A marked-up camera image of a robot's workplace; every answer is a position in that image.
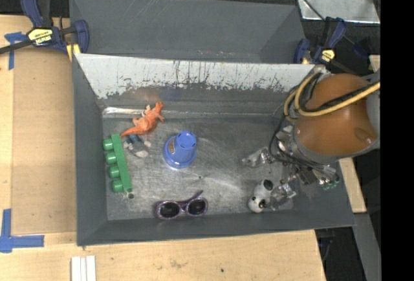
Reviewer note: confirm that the grey metal bin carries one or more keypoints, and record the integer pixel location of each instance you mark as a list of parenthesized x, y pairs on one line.
[(226, 130)]

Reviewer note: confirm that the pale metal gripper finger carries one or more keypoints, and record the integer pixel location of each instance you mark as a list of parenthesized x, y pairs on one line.
[(282, 195), (258, 158)]

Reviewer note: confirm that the orange toy dinosaur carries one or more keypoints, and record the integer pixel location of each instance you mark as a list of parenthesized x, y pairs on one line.
[(147, 122)]

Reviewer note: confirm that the small blue white toy figure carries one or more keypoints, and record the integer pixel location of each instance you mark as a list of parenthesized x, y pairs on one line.
[(139, 147)]

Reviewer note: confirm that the purple sunglasses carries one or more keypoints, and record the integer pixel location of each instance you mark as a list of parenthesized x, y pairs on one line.
[(181, 206)]

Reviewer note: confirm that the green flat block with pegs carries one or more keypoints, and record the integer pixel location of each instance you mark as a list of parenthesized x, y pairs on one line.
[(123, 163)]

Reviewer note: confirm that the blue plastic cup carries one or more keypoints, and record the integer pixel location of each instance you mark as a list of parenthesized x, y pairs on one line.
[(181, 151)]

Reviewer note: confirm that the white and black toy panda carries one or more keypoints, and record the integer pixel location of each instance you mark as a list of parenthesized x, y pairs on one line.
[(260, 197)]

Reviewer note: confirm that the brown cardboard board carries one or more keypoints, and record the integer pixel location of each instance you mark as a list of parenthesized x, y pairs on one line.
[(42, 143)]

